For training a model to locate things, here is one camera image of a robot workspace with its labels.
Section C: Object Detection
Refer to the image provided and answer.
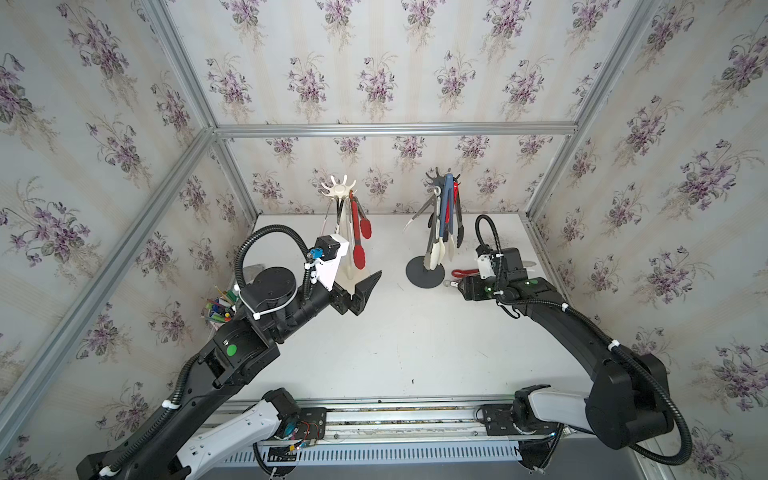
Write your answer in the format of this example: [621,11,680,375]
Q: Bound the dark grey utensil rack stand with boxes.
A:
[405,168,461,289]

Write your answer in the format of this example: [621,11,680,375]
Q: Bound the black steel tongs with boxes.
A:
[456,180,464,248]

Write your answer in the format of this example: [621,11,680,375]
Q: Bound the red handled steel tongs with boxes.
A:
[449,178,458,240]

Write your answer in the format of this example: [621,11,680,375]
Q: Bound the cream utensil rack stand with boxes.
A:
[321,175,368,292]

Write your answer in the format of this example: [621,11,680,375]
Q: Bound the cream steel tongs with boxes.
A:
[403,187,441,232]

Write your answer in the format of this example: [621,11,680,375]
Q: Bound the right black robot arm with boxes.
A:
[458,214,693,466]

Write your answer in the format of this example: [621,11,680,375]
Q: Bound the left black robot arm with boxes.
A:
[76,224,382,479]

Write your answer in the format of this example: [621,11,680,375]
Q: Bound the grey whiteboard eraser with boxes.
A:
[243,263,265,281]

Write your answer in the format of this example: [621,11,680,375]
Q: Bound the pink cup of pens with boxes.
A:
[201,286,239,331]

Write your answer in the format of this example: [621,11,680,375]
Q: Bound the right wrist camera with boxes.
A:
[477,252,499,280]

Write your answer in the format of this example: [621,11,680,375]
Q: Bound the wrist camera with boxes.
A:
[477,252,499,280]
[305,234,349,291]

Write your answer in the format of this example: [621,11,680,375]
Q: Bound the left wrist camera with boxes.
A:
[305,234,349,291]

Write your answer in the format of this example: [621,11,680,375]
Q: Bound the red handled tongs at right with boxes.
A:
[451,269,479,279]

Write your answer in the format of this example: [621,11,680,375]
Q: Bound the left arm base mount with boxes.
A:
[253,388,328,476]

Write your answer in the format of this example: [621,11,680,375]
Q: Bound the aluminium front rail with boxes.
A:
[203,398,655,448]

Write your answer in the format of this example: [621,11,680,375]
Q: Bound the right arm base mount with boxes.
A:
[475,384,565,474]

